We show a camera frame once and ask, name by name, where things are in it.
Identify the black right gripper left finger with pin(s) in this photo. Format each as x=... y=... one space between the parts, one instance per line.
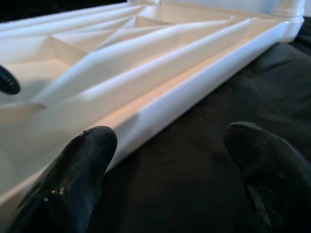
x=68 y=184

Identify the black plastic table cover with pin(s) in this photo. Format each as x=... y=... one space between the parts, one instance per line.
x=218 y=145

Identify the white plastic table top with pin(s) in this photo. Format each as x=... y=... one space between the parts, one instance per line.
x=145 y=60

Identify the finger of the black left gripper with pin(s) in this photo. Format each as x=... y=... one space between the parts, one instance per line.
x=8 y=83

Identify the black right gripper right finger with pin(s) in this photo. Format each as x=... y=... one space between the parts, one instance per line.
x=274 y=174

